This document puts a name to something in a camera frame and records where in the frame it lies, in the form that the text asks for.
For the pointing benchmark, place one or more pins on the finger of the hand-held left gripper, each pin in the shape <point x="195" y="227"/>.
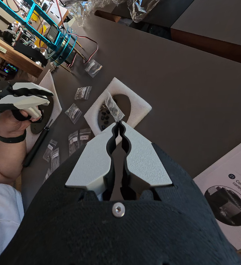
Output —
<point x="31" y="86"/>
<point x="25" y="101"/>

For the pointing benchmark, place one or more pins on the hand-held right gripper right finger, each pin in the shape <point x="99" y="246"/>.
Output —
<point x="145" y="165"/>

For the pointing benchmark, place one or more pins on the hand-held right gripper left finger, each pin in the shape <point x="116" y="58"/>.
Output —
<point x="91" y="165"/>

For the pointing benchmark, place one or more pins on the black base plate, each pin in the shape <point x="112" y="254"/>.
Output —
<point x="41" y="120"/>

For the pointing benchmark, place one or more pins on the white foam square with hole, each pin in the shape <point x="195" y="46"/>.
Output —
<point x="139" y="107"/>

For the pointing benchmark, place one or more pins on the clear plastic standoff pouch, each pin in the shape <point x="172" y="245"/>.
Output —
<point x="112" y="107"/>

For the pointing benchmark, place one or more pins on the person's left forearm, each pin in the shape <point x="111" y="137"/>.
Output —
<point x="10" y="161"/>

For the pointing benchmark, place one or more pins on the blue toy robot arm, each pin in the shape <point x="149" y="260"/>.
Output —
<point x="56" y="47"/>

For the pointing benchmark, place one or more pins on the person's left hand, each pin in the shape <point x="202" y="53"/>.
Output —
<point x="10" y="124"/>

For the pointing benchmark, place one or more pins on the large white foam sheet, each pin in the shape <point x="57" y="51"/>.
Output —
<point x="47" y="79"/>

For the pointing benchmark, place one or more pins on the wooden table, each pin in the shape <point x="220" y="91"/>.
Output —
<point x="18" y="58"/>

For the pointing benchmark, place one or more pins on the black wristband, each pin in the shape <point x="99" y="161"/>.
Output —
<point x="10" y="139"/>

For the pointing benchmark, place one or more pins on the black screwdriver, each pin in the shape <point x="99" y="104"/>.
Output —
<point x="34" y="149"/>

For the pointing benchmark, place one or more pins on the set of labelled screw bags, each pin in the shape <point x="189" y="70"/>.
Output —
<point x="73" y="112"/>

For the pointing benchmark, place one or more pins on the cluster of small silver screws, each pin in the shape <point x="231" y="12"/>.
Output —
<point x="102" y="107"/>

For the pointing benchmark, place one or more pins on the crumpled clear plastic wrap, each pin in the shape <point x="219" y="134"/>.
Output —
<point x="141" y="10"/>
<point x="81" y="12"/>

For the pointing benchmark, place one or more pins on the printed assembly manual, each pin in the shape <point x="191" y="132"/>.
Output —
<point x="236" y="161"/>

